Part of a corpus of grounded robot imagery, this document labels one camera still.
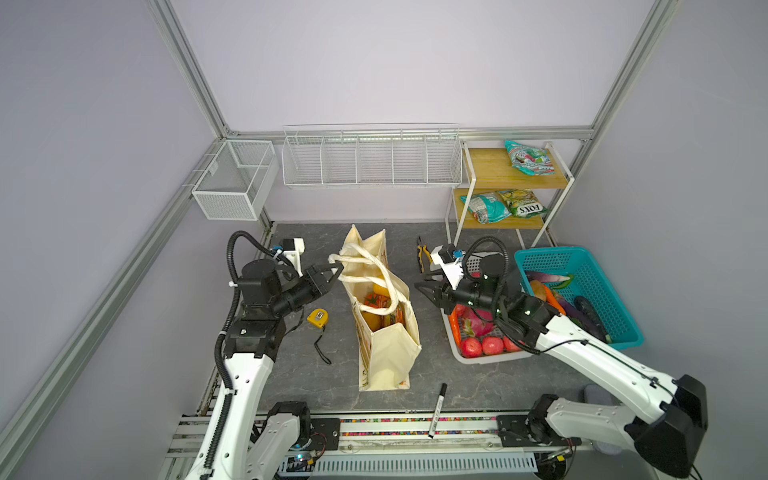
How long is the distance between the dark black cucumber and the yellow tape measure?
2.69 ft

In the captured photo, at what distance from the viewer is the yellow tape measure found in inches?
36.6

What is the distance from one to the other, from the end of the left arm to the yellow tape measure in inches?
12.8

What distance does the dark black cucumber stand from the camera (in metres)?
0.89
